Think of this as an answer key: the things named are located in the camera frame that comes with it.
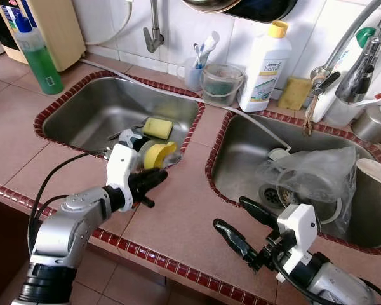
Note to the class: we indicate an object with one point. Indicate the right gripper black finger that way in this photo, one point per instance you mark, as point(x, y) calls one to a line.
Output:
point(232, 238)
point(257, 211)

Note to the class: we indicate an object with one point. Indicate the yellow plastic bowl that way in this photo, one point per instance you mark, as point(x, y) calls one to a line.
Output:
point(157, 155)

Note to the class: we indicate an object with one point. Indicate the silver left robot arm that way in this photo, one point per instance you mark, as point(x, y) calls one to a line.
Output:
point(63, 229)

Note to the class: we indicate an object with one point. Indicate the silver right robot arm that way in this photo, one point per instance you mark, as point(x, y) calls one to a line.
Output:
point(336, 286)

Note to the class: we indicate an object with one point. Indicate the bright yellow sponge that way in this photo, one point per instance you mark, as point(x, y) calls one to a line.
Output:
point(157, 128)

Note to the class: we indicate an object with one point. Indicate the steel sink basin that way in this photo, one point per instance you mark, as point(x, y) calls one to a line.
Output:
point(241, 152)
point(95, 108)

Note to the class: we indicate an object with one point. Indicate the clear plastic bag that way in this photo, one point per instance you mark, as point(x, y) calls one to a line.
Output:
point(311, 178)

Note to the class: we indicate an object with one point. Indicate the clear toothbrush cup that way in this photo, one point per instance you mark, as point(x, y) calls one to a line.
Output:
point(190, 77)

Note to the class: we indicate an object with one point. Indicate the clear container green scrubber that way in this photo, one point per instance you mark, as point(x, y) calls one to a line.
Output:
point(222, 86)

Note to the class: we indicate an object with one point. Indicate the mustard yellow sponge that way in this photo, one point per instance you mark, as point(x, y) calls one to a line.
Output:
point(295, 94)

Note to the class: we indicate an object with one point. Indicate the white rice paddle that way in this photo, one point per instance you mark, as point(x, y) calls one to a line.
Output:
point(374, 173)

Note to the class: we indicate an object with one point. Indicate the white blue toothbrush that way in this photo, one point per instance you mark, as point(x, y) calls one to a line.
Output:
point(211, 44)

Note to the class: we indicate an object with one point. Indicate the white detergent bottle yellow cap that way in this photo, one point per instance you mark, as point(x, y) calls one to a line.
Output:
point(265, 70)

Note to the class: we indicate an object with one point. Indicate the small steel pot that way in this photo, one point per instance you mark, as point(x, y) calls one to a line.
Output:
point(371, 127)

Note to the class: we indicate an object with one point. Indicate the chrome gooseneck faucet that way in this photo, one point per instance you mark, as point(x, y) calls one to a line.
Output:
point(320, 75)

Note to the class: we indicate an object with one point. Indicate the green soap bottle blue cap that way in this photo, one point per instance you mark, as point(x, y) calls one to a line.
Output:
point(44, 70)

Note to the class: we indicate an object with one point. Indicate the chrome sprayer faucet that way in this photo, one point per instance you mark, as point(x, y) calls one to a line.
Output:
point(355, 76)

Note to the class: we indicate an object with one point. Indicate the beige water filter appliance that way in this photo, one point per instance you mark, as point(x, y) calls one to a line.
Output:
point(57, 25)

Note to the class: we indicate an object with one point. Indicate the dark hanging wok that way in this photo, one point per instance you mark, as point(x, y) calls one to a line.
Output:
point(254, 9)

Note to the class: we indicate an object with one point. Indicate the white bottle green cap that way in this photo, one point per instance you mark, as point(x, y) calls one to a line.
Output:
point(366, 35)

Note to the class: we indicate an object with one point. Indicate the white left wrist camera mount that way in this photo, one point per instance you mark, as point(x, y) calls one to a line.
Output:
point(120, 171)

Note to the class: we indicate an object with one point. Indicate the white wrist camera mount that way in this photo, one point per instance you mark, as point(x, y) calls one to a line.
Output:
point(120, 171)
point(298, 225)

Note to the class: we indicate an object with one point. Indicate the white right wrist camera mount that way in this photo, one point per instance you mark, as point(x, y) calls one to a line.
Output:
point(298, 225)

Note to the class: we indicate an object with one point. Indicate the grey wall tap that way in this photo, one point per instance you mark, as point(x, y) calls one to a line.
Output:
point(153, 38)

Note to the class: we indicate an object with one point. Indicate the thin white wall tube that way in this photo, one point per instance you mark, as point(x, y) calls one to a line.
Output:
point(117, 30)

